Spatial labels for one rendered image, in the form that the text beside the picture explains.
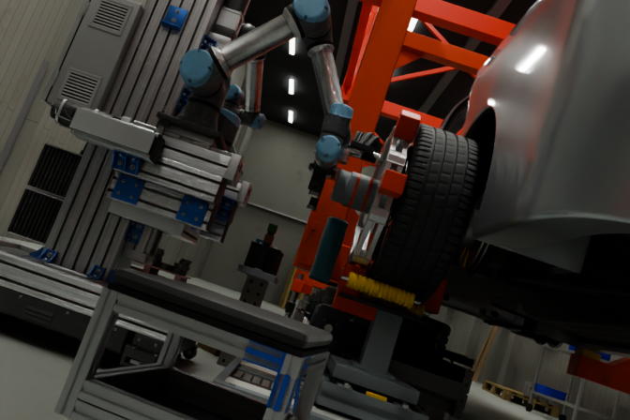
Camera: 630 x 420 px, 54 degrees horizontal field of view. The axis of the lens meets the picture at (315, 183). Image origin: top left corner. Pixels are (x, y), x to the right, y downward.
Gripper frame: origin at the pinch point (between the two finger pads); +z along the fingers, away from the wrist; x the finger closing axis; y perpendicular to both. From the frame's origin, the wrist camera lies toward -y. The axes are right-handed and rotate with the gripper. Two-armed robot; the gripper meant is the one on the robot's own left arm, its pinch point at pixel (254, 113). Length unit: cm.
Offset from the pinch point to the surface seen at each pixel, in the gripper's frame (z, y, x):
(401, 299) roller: -71, 58, 117
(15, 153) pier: 242, 81, -329
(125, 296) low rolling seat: -201, 83, 87
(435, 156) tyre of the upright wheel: -87, 10, 108
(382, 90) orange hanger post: -25, -28, 64
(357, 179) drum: -70, 25, 83
